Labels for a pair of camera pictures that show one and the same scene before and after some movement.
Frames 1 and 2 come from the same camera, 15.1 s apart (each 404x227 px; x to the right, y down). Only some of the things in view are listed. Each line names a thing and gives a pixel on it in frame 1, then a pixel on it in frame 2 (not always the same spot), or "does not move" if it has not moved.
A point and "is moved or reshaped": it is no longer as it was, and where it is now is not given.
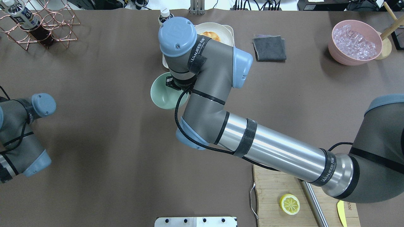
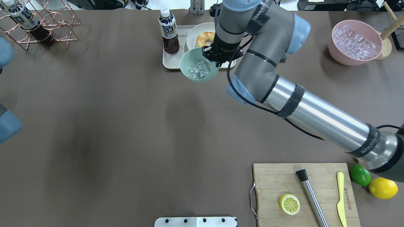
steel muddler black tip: [316, 209] does not move
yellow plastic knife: [341, 213] does not move
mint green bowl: [165, 96] is moved or reshaped
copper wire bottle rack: [56, 17] does not move
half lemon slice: [289, 204] does not move
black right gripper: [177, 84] to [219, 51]
